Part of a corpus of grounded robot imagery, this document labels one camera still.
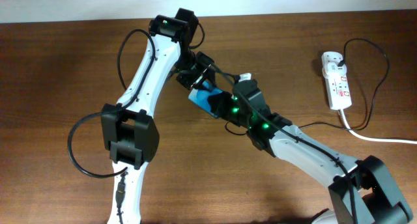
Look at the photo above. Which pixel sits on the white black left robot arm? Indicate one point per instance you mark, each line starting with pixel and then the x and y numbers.
pixel 131 135

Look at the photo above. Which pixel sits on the white USB charger adapter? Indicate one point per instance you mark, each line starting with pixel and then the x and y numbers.
pixel 332 69

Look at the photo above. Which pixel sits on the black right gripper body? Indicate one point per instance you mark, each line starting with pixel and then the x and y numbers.
pixel 225 106

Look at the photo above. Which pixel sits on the blue Galaxy smartphone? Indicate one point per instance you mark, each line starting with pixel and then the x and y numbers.
pixel 205 98

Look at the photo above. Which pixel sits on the white power strip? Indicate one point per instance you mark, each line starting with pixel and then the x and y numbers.
pixel 338 93

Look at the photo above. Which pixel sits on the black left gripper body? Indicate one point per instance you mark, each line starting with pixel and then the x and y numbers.
pixel 195 69

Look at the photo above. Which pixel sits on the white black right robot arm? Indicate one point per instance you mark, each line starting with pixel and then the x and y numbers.
pixel 361 191

